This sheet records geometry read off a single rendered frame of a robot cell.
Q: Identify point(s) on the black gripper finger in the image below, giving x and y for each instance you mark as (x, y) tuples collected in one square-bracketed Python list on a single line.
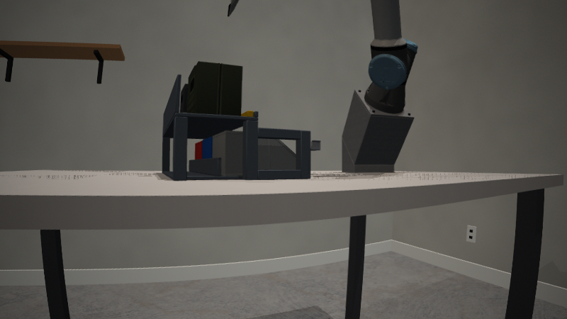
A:
[(232, 6)]

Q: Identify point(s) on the red bin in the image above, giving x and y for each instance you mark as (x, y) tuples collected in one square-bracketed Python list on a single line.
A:
[(198, 150)]

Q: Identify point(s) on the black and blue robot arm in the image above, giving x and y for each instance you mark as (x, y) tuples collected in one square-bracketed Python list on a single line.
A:
[(392, 56)]

